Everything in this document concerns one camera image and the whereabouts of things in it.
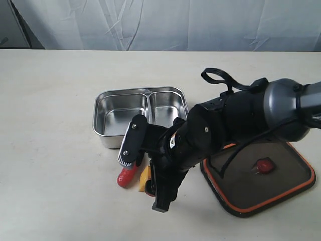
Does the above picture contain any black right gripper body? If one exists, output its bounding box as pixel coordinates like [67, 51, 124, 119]
[151, 104, 226, 213]

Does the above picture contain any yellow toy cheese wedge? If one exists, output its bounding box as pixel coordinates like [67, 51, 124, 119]
[139, 165, 151, 192]

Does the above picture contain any red toy sausage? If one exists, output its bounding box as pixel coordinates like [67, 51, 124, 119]
[117, 164, 138, 188]

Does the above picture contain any dark transparent lunchbox lid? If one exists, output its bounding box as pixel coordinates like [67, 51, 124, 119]
[200, 142, 316, 218]

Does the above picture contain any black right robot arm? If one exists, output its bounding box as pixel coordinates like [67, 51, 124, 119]
[150, 78, 320, 213]

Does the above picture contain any stainless steel lunch box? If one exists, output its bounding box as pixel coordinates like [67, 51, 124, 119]
[93, 86, 188, 149]

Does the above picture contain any grey backdrop curtain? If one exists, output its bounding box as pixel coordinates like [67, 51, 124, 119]
[1, 1, 320, 51]

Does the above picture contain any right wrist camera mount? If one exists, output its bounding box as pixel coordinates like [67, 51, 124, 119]
[118, 114, 148, 168]

